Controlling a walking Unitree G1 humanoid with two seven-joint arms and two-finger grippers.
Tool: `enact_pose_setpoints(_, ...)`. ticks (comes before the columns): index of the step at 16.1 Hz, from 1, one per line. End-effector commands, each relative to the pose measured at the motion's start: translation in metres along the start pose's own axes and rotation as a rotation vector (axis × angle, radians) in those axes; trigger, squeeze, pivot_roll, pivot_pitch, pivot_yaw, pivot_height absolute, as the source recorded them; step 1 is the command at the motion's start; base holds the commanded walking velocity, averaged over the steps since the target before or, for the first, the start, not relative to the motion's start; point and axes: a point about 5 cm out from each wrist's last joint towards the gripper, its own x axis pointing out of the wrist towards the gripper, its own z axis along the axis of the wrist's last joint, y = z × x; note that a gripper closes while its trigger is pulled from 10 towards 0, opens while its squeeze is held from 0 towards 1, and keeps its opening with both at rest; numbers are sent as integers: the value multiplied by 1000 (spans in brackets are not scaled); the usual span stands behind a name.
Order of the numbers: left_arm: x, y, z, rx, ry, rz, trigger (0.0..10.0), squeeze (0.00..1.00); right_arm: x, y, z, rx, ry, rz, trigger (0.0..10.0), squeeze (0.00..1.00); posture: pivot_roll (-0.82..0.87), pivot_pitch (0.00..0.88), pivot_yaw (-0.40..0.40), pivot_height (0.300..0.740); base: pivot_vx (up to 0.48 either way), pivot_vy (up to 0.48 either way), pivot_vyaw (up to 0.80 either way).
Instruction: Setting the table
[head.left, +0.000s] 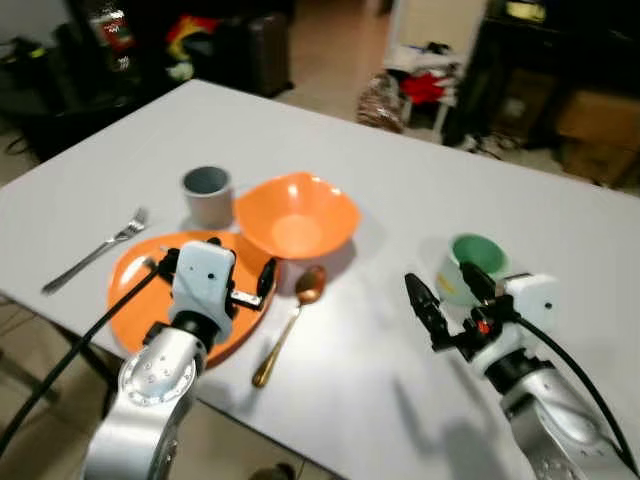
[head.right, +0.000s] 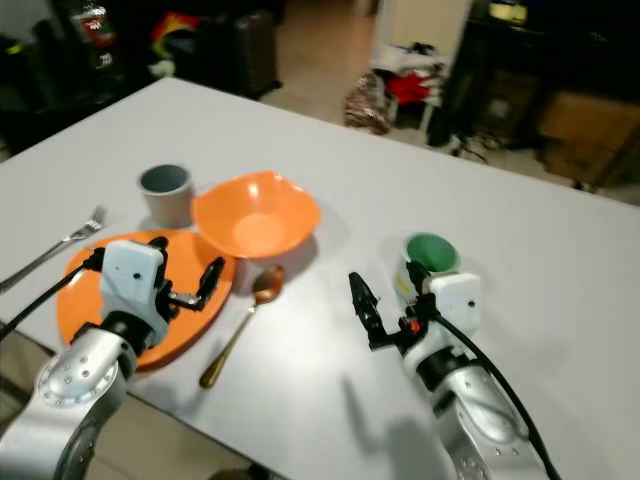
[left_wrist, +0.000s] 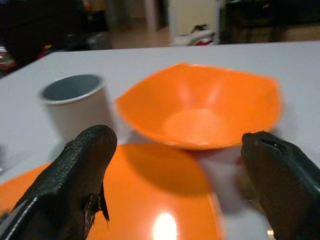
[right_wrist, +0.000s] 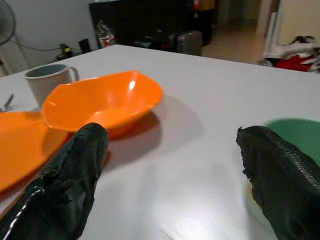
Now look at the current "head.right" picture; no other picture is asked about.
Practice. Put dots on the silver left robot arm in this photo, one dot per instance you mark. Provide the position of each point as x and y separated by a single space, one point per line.
75 385

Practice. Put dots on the black cabinet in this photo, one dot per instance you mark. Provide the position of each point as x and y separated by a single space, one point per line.
570 50

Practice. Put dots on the large cardboard box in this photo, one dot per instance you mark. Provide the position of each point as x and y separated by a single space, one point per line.
585 130

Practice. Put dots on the red cloth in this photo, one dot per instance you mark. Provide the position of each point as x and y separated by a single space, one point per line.
410 88

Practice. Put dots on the leopard print bag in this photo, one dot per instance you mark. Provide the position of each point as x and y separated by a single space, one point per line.
365 103

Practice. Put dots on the copper spoon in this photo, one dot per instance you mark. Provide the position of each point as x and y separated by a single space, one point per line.
267 286

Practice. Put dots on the orange bowl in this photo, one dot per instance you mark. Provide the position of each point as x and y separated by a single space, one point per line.
255 220

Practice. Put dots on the dark suitcase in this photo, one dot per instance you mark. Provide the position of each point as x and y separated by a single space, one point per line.
242 55

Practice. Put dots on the small brown box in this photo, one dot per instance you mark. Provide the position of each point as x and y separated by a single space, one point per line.
507 105

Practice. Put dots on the white cup with green inside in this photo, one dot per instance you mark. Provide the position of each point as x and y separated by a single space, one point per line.
428 250

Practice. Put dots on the red and yellow toy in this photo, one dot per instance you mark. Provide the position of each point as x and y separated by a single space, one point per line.
175 32

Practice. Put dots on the white small stool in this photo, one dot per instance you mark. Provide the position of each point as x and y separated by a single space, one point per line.
410 60

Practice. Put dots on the package with red label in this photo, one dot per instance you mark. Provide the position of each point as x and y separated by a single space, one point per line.
98 32

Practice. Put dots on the black chair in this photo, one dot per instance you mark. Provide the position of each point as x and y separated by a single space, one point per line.
35 95

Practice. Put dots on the orange plate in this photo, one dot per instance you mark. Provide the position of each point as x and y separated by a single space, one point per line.
85 300

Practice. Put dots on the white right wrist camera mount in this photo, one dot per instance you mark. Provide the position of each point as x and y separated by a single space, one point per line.
458 297

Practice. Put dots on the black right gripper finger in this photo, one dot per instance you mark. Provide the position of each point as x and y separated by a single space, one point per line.
420 278
369 310

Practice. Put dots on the grey cup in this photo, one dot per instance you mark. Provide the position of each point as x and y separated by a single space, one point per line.
166 203

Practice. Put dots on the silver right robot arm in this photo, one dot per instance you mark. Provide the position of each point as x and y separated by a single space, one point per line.
490 420

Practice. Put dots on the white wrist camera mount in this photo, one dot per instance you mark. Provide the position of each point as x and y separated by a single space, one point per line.
458 297
133 280

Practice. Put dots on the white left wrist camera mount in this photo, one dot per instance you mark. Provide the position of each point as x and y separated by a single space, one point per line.
133 280

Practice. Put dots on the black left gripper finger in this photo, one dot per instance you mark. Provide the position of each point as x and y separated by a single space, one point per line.
212 277
95 261

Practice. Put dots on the silver fork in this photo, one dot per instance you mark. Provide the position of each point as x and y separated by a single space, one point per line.
60 243

